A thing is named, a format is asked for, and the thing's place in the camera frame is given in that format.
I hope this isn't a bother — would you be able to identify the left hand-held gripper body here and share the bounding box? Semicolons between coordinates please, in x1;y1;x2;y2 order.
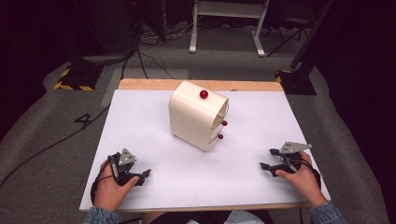
106;147;140;188

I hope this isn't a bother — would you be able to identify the person's left hand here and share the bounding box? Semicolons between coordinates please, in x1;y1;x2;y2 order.
92;160;140;214

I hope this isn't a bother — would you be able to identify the cream small drawer cabinet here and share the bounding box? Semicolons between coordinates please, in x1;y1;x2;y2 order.
168;80;230;153

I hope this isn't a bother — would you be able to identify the black floor cable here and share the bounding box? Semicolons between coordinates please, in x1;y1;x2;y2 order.
0;103;112;189
120;0;177;80

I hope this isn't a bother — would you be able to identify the wooden table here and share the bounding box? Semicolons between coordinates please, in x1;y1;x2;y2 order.
78;77;332;215

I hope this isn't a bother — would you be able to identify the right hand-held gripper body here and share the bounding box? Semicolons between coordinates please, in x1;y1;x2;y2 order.
277;141;313;174

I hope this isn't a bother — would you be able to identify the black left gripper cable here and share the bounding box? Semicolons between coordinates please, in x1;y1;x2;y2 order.
90;157;117;204

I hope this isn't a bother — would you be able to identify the white desk frame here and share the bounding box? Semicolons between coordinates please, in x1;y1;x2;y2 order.
189;0;271;58

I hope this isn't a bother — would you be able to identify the black stand with striped base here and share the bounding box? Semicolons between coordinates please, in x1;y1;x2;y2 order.
275;0;336;96
52;0;105;92

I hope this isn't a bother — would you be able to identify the black tripod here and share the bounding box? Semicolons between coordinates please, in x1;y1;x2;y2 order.
266;17;310;58

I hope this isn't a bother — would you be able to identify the white table cover sheet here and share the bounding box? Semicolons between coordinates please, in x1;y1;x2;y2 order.
78;89;332;211

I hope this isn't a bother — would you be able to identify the cream drawer with red knob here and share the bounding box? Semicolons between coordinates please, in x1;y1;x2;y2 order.
207;132;224;146
211;119;229;131

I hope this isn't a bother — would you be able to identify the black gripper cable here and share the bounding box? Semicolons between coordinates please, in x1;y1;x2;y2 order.
90;157;117;204
286;155;322;190

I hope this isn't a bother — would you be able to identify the person's right hand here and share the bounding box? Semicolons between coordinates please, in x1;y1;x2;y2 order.
275;150;329;209

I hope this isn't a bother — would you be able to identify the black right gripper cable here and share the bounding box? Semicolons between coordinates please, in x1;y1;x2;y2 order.
286;155;322;190

